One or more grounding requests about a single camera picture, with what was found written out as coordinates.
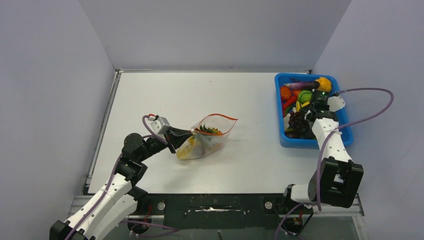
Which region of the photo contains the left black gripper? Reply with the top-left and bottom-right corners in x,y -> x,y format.
138,126 -> 193,163

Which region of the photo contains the toy yellow mango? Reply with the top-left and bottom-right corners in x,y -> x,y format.
176,141 -> 199,160

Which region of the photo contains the toy pineapple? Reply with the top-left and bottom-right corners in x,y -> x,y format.
196,124 -> 223,136

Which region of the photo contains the toy dark passion fruit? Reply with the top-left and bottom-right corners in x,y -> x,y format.
193,146 -> 207,158

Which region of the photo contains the clear zip top bag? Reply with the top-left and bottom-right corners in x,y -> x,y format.
182,113 -> 238,160

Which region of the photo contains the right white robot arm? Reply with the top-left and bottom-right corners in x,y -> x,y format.
281,89 -> 364,214

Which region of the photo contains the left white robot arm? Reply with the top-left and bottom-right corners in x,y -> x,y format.
49,127 -> 193,240

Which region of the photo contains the blue plastic bin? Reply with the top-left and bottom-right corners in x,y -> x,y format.
274,72 -> 354,149

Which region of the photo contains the toy green custard apple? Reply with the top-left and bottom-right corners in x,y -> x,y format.
297,90 -> 313,104

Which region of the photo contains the toy yellow banana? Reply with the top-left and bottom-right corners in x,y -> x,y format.
295,101 -> 310,112

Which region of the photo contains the toy purple eggplant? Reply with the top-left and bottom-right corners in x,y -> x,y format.
284,80 -> 320,91

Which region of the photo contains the toy orange bell pepper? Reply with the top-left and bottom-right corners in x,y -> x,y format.
315,77 -> 332,92

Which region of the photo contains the toy red chili pepper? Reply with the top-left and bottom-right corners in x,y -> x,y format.
282,95 -> 298,110

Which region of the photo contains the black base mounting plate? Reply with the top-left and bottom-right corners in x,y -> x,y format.
115,184 -> 312,236

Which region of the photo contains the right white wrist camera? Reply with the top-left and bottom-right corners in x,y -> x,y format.
327,95 -> 346,112

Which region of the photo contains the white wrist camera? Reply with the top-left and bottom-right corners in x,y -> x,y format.
327,95 -> 346,112
148,115 -> 170,135

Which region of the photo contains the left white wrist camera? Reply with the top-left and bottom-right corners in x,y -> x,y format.
148,115 -> 170,135

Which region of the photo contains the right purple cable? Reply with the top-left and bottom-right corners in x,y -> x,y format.
274,87 -> 395,240

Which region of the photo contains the purple cable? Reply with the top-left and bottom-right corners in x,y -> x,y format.
64,114 -> 180,240
274,87 -> 395,240

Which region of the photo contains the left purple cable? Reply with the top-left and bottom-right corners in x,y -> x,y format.
64,114 -> 180,240

